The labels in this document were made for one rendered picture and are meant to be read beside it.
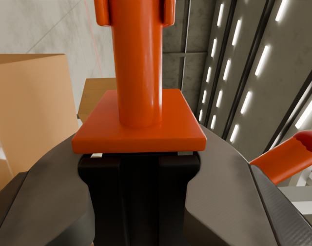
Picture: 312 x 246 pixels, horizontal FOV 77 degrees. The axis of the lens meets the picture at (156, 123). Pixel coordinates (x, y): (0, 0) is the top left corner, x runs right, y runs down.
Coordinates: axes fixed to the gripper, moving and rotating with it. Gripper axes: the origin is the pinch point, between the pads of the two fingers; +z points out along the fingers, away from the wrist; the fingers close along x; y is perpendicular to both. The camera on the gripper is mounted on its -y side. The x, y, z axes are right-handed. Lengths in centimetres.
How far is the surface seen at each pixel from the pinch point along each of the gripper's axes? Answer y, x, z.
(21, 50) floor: 16, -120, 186
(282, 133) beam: 342, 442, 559
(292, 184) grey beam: 197, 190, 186
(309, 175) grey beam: 178, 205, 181
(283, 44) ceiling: 74, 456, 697
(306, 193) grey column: 122, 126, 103
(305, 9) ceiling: -27, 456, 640
